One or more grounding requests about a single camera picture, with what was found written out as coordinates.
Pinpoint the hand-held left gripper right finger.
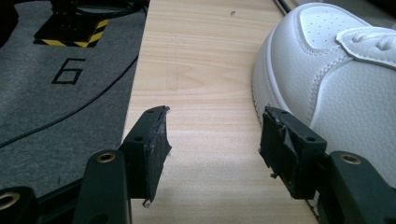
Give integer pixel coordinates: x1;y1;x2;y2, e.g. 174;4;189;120
259;105;328;201

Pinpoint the black floor cable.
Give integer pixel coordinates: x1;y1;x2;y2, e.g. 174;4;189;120
0;55;139;148

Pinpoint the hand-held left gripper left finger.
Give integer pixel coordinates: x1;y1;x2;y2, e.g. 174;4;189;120
120;105;173;208

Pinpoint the white sneaker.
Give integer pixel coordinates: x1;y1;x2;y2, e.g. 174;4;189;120
251;2;396;216

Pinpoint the black stand base striped tape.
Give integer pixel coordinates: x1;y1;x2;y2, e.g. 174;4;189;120
33;0;109;49

